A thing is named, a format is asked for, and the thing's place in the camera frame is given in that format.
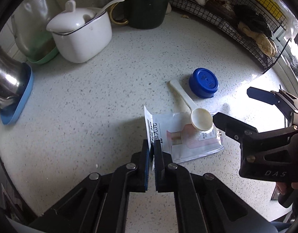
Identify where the dark green utensil mug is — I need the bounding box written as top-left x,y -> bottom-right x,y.
108,0 -> 169,30

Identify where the white plastic spoon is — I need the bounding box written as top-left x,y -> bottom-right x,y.
169,79 -> 213,131

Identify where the black wire spice rack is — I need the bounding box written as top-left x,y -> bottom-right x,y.
170,0 -> 288,71

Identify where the steel oil pot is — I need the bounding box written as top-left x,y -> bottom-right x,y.
0,45 -> 29,109

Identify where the person right hand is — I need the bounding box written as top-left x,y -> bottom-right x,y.
275,181 -> 298,196

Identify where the clear disposable glove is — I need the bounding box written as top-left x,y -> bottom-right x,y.
276,0 -> 298,40

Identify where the steel wool scourer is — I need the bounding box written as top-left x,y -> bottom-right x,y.
290,55 -> 298,76

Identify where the white sachet packet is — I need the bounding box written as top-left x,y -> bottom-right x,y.
144,107 -> 224,163

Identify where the white sugar bowl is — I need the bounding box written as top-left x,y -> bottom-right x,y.
46,0 -> 124,64

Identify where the black gas stove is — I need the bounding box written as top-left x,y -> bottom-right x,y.
0,156 -> 37,225

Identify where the glass carafe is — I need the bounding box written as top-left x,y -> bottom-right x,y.
11,0 -> 62,64

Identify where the blue saucer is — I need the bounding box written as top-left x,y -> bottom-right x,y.
0,63 -> 34,125

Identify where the ginger root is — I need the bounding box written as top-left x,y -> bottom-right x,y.
238,22 -> 278,57

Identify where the blue bottle cap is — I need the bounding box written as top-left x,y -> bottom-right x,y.
188,68 -> 218,99

